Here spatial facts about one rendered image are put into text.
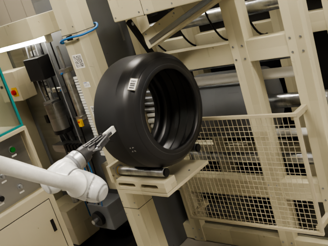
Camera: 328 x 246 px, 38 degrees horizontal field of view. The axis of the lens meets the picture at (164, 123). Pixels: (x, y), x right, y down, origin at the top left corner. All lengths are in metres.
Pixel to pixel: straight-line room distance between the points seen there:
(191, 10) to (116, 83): 0.56
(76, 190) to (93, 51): 0.93
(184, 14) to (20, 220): 1.38
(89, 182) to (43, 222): 0.92
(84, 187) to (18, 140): 0.90
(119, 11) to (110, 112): 0.63
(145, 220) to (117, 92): 0.90
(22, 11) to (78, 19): 3.20
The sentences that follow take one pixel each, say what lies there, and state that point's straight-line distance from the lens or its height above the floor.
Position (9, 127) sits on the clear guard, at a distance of 2.63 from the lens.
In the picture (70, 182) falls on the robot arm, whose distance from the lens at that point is 1.82.
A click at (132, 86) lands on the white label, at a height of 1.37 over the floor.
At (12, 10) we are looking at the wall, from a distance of 5.73.
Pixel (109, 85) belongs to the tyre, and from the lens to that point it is 2.26.
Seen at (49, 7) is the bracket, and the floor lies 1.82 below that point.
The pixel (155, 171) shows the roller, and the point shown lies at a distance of 2.36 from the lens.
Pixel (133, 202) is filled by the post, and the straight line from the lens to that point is 2.74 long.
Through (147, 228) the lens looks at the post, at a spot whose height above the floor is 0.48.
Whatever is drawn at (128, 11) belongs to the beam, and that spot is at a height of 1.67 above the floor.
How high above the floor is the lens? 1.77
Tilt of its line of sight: 16 degrees down
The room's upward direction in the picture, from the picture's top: 17 degrees counter-clockwise
